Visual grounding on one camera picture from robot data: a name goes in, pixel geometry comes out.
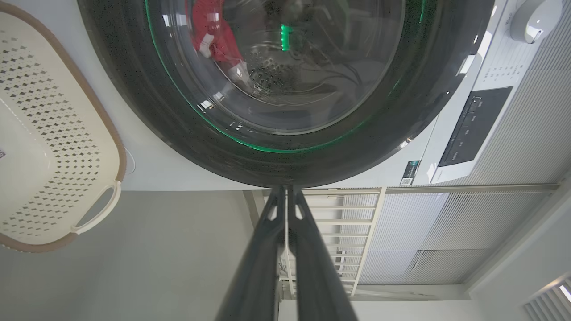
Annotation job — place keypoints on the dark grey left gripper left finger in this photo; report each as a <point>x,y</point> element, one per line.
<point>254,276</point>

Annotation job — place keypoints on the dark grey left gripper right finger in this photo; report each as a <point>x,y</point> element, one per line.
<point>316,276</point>

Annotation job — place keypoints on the black round glass washer door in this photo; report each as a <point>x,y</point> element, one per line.
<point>129,89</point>

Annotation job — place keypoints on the red basketball jersey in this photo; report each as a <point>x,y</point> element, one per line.
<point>214,31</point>

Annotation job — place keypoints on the white front-load washing machine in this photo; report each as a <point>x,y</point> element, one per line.
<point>156,171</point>

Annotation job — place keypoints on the black appliance display panel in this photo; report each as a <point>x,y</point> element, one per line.
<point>475,127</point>

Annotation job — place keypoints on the cream perforated laundry basket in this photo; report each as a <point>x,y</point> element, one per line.
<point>44,133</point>

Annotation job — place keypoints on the white appliance control dial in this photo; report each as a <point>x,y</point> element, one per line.
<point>533,18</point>

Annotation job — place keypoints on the white pleated window blind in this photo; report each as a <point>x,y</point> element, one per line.
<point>446,236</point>

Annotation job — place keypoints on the small dark QR code sticker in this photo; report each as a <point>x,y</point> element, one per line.
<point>410,173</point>

